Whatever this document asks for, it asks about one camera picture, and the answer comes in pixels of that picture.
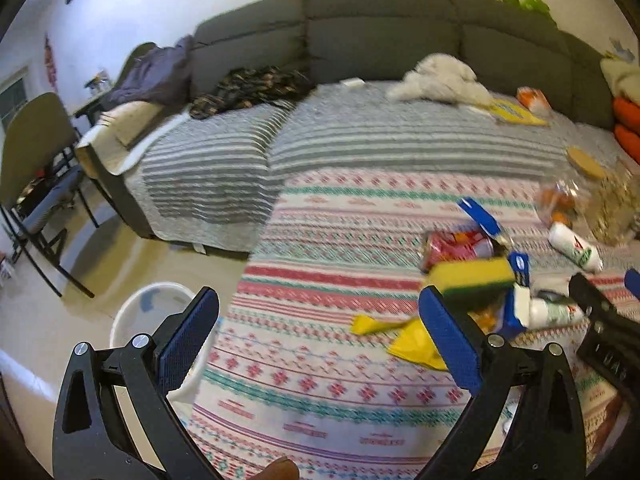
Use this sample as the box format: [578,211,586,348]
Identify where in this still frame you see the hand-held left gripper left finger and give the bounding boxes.
[52,286,221,480]

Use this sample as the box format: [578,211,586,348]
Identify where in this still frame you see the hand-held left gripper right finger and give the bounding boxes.
[415,285,588,480]

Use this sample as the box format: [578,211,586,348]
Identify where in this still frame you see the yellow packet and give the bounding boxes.
[350,314,448,372]

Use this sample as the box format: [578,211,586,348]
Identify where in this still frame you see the white plastic bottle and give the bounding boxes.
[527,297,586,328]

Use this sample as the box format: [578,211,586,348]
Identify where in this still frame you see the orange wrapper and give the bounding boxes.
[467,307,503,333]

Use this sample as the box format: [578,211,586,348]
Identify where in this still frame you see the white plastic bucket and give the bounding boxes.
[110,282,217,406]

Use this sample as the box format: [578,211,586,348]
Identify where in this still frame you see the yellow green sponge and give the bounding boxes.
[431,257,516,306]

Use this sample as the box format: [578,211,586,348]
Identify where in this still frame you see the blue white carton box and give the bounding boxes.
[500,252,532,341]

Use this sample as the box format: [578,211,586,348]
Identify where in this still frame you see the person's left hand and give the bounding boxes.
[248,457,301,480]

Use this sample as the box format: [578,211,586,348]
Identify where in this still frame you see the white bottle green red label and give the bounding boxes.
[548,222,603,273]

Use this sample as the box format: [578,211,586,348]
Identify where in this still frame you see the red snack packet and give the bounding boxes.
[419,230,496,273]

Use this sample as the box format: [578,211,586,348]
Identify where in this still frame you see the clear bag of orange snacks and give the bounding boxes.
[535,180,583,226]

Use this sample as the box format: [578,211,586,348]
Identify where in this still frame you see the pink patterned blanket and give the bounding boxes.
[185,167,640,480]

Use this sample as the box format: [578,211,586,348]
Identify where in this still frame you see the blue white wrapper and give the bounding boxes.
[457,197,506,241]

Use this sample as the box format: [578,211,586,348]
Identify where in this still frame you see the round wooden lid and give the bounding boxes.
[566,146,608,180]

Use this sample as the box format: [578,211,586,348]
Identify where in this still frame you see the orange pillow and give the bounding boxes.
[612,97,640,127]
[614,125,640,166]

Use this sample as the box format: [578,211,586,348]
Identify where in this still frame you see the grey striped blanket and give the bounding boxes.
[122,82,621,256]

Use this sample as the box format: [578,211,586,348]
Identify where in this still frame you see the white fleece throw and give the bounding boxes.
[75,110,191,177]

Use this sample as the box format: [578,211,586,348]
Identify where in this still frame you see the yellow book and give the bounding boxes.
[470,97,548,127]

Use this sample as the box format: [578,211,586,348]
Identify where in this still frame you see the orange white packet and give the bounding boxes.
[516,86,553,116]

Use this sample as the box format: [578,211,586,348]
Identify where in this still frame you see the cream pillow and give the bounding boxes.
[600,57,640,101]

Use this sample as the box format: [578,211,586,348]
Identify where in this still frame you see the beige pillow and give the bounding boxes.
[100,101,166,146]

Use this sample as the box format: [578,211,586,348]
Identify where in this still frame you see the small table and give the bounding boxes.
[74,95,121,127]

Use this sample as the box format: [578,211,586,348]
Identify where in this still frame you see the dark plaid cloth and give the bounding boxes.
[189,66,316,121]

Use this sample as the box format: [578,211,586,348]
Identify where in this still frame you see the white fluffy cloth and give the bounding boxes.
[386,54,493,106]

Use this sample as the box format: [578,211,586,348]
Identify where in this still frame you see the purple grey clothing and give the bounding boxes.
[112,35,196,106]

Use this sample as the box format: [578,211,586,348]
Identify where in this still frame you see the small tabletop ornaments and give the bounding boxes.
[84,69,112,94]

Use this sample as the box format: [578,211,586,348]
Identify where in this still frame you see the window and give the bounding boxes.
[0,67,29,131]

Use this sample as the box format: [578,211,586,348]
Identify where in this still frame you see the grey sofa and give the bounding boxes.
[92,0,621,241]

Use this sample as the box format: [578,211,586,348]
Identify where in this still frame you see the red wall hanging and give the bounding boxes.
[44,35,59,92]

